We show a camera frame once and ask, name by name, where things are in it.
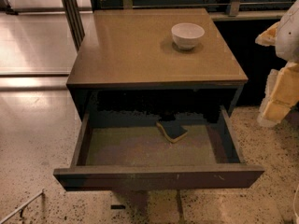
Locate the white ceramic bowl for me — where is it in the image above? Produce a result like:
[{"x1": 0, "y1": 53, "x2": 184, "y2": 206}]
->
[{"x1": 171, "y1": 23, "x2": 205, "y2": 50}]

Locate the white cable at right edge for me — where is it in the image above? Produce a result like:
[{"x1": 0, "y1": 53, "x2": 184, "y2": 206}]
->
[{"x1": 292, "y1": 184, "x2": 299, "y2": 224}]

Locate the metal frame post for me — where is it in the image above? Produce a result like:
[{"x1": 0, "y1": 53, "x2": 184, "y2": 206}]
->
[{"x1": 62, "y1": 0, "x2": 85, "y2": 50}]

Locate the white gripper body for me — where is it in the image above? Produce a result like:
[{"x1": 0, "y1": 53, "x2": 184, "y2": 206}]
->
[{"x1": 275, "y1": 0, "x2": 299, "y2": 63}]

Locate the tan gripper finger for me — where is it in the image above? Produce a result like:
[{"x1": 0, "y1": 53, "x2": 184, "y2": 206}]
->
[
  {"x1": 255, "y1": 22, "x2": 279, "y2": 47},
  {"x1": 257, "y1": 63, "x2": 299, "y2": 127}
]

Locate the open top drawer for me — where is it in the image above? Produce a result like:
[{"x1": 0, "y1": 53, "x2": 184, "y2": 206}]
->
[{"x1": 53, "y1": 108, "x2": 264, "y2": 191}]

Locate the metal rod on floor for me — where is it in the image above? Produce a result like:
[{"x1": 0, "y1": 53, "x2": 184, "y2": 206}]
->
[{"x1": 0, "y1": 189, "x2": 44, "y2": 224}]

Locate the brown cabinet with counter top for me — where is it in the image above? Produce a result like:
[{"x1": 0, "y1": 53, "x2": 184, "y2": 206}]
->
[{"x1": 66, "y1": 8, "x2": 248, "y2": 116}]

